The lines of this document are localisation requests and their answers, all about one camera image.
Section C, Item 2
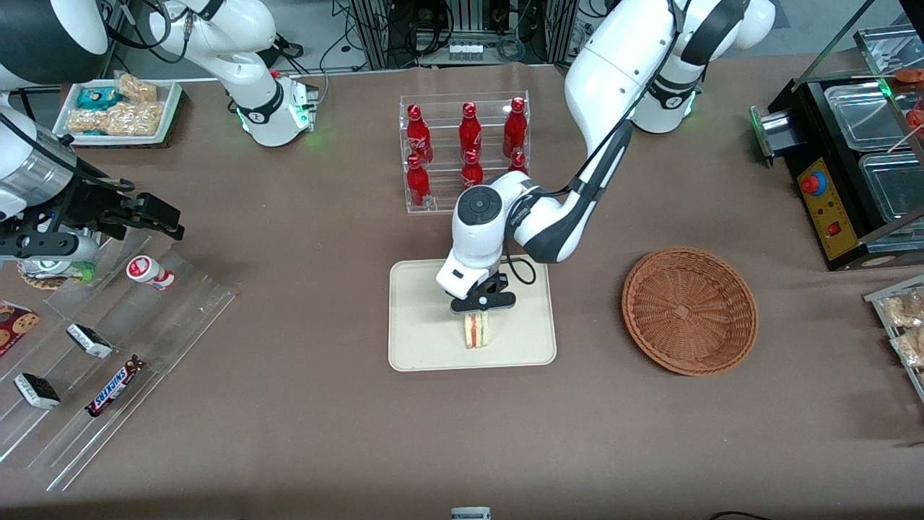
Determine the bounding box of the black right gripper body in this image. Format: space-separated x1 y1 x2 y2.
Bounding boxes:
49 181 147 240

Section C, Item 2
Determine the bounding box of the triangular sandwich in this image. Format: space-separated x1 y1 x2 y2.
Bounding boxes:
464 311 492 350

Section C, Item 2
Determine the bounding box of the beige rectangular tray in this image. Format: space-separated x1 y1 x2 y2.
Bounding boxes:
388 254 557 372

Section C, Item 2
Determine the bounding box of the white snack tray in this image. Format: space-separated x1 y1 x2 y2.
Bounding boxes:
52 78 183 147

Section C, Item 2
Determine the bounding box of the round brown wicker basket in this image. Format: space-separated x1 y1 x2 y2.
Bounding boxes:
622 247 759 376

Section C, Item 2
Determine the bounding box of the small white yogurt bottle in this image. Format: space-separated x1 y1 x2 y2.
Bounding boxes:
126 255 175 291

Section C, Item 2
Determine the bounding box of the grey right wrist housing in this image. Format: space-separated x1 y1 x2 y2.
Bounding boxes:
0 231 100 262

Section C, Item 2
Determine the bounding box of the clear acrylic stepped shelf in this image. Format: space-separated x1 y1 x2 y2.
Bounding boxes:
0 230 240 493

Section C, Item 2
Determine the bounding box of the large rice cracker pack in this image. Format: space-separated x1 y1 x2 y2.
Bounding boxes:
104 101 166 137

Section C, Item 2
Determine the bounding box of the small wicker coaster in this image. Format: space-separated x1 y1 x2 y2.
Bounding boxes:
17 259 77 291

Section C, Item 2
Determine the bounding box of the clear bag of crackers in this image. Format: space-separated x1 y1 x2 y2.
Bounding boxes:
68 108 110 134

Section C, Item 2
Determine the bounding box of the clear acrylic bottle rack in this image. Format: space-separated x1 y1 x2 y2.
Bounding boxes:
399 91 531 215

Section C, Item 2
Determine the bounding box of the teal snack pack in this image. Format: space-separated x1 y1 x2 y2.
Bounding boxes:
76 86 121 110

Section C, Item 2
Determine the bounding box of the small rice cracker pack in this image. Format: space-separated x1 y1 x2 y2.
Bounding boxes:
115 72 159 103

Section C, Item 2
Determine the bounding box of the black and white snack bar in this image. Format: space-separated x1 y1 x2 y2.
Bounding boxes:
14 373 61 410
66 324 114 359

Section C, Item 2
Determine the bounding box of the red cookie pack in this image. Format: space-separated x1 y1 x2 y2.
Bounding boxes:
0 300 41 358

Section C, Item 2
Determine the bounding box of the brown Snickers bar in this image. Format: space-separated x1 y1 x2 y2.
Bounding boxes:
85 355 146 417

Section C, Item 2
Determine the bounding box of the black food warmer appliance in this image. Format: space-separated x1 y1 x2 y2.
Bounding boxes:
749 25 924 273

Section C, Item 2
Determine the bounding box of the clear bagged pastry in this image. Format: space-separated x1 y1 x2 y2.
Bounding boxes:
882 287 924 328
890 329 924 368

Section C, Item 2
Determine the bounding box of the clear plastic pan lid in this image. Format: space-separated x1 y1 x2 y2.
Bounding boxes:
860 152 924 225
825 81 912 151

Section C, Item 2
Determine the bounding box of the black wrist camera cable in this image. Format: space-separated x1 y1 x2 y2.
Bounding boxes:
503 253 537 287

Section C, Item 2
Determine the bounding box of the aluminium equipment frame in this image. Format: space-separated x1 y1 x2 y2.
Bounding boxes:
345 0 582 71

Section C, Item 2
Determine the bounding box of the metal wire tray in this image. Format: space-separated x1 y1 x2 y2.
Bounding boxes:
864 274 924 403

